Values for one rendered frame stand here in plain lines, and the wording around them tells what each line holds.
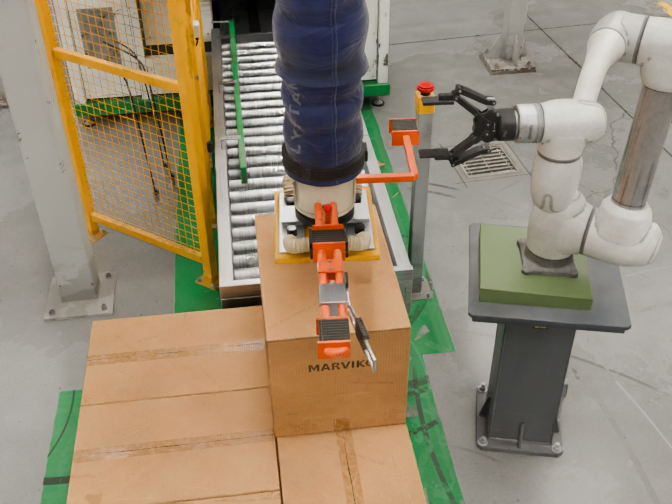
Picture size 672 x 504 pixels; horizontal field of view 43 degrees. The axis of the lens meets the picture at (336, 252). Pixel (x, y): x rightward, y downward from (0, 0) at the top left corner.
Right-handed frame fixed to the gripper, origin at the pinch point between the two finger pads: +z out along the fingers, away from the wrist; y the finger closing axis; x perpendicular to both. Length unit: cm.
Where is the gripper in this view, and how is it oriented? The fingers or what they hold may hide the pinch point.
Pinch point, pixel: (425, 128)
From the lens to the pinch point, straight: 196.2
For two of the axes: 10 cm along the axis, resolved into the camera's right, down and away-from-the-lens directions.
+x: -0.7, -6.1, 7.9
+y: 0.1, 7.9, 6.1
